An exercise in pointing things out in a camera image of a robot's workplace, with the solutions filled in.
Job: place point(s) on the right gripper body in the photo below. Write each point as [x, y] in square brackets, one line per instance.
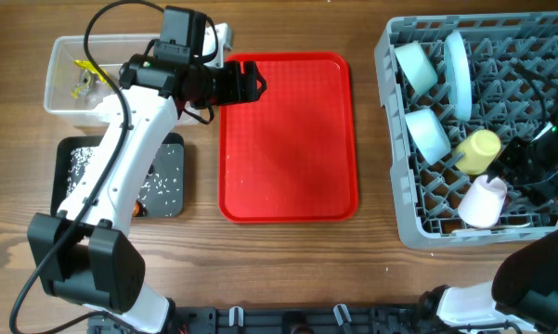
[538, 169]

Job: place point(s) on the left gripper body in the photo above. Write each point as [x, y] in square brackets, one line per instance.
[231, 87]

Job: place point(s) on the yellow cup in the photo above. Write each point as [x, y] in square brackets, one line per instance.
[477, 151]

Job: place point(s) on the pink cup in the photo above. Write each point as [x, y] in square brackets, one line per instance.
[482, 204]

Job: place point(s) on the light blue bowl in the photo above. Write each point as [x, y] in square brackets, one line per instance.
[428, 134]

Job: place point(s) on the light blue plate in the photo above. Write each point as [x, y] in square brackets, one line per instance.
[458, 77]

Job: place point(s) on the white rice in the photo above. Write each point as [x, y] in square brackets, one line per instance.
[162, 192]

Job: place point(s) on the yellow foil wrapper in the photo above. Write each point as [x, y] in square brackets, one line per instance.
[87, 80]

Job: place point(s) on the orange carrot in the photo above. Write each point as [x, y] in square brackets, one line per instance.
[138, 210]

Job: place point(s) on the green bowl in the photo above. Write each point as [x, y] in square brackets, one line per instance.
[417, 67]

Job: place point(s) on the white plastic spoon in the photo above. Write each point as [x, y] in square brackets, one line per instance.
[492, 228]

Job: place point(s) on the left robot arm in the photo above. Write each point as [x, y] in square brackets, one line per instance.
[82, 253]

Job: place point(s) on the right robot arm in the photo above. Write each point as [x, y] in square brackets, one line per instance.
[523, 296]

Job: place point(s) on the grey dishwasher rack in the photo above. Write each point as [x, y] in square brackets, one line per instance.
[513, 62]

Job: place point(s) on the black waste tray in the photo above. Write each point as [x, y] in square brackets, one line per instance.
[64, 147]

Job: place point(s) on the clear plastic waste bin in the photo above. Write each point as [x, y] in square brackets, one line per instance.
[110, 51]

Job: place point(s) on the red serving tray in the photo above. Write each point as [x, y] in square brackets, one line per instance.
[291, 156]

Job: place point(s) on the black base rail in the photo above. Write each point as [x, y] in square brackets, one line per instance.
[405, 318]

